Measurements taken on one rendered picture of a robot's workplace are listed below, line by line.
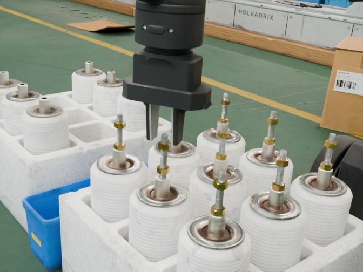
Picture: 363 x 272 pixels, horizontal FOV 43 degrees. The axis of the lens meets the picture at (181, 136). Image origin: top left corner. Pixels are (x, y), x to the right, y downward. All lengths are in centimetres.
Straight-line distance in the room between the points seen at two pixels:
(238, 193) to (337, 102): 106
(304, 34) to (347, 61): 129
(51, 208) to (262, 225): 49
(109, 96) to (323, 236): 65
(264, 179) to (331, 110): 98
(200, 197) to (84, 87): 64
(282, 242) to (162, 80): 28
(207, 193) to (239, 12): 265
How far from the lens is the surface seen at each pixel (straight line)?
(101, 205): 77
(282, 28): 307
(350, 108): 175
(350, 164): 107
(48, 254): 93
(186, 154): 81
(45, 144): 99
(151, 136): 64
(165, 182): 67
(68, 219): 82
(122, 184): 74
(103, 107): 120
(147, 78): 60
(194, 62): 58
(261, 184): 81
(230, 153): 88
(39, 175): 98
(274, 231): 66
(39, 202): 97
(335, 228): 77
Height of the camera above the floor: 59
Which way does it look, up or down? 23 degrees down
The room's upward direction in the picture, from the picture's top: 4 degrees clockwise
